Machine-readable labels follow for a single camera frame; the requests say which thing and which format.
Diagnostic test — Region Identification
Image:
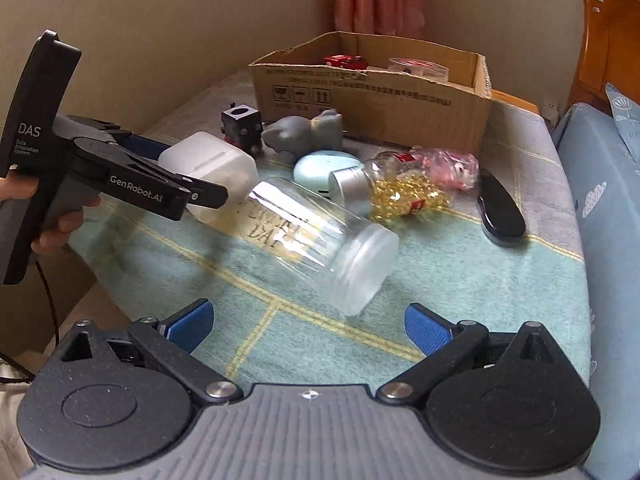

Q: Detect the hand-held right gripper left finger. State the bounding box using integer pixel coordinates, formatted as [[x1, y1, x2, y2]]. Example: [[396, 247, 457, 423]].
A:
[[59, 298, 240, 407]]

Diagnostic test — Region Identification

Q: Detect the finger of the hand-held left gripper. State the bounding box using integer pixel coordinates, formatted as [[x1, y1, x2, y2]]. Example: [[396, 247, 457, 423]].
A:
[[127, 152, 229, 211], [90, 119, 173, 161]]

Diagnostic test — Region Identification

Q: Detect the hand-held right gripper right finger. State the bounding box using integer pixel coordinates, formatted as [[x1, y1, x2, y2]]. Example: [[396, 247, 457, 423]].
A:
[[376, 302, 576, 406]]

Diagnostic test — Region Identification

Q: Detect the white plastic container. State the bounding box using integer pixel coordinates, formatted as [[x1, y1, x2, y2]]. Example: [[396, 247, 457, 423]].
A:
[[159, 131, 259, 223]]

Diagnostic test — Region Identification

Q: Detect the black cube toy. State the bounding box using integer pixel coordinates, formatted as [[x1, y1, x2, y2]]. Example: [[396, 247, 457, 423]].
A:
[[221, 102, 264, 153]]

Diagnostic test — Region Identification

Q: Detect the grey animal toy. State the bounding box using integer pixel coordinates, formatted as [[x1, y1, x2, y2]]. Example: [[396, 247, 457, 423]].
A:
[[261, 109, 344, 163]]

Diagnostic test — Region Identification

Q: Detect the light blue round case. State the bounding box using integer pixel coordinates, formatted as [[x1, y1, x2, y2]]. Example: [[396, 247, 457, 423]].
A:
[[293, 149, 362, 201]]

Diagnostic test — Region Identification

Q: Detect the large clear glass jar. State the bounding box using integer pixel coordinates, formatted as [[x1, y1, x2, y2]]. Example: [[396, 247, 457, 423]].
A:
[[240, 177, 400, 317]]

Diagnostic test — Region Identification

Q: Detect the small jar of gold beads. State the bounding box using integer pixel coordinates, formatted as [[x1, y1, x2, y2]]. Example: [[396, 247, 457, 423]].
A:
[[330, 152, 451, 221]]

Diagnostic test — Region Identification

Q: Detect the pink keychain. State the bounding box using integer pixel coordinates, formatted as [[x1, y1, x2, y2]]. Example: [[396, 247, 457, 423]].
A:
[[410, 147, 481, 191]]

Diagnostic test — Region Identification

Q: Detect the brown cardboard box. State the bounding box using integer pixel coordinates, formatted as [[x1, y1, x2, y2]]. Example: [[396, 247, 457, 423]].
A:
[[249, 31, 495, 157]]

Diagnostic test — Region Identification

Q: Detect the person's left hand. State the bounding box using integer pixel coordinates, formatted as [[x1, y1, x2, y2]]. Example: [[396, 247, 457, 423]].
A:
[[0, 176, 102, 257]]

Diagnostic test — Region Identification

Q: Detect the red toy car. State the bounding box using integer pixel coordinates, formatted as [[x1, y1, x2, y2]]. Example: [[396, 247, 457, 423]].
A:
[[324, 53, 368, 70]]

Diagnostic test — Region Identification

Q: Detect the wooden table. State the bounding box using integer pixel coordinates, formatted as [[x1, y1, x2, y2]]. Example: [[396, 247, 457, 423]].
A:
[[492, 89, 541, 113]]

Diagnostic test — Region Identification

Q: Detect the clear round red-lidded container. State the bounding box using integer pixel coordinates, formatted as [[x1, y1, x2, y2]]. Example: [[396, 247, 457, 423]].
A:
[[387, 57, 449, 82]]

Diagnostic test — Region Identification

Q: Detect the pink curtain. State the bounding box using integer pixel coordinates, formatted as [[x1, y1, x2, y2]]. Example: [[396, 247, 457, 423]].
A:
[[331, 0, 426, 41]]

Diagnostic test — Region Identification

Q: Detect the blue printed pillow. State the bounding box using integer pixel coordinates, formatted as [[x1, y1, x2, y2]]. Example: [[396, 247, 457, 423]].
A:
[[605, 82, 640, 176]]

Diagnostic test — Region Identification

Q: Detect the wooden headboard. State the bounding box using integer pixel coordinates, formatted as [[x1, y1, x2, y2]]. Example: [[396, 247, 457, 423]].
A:
[[567, 0, 640, 116]]

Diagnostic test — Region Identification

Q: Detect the black cable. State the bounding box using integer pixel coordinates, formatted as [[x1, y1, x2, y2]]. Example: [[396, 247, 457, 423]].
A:
[[0, 257, 58, 383]]

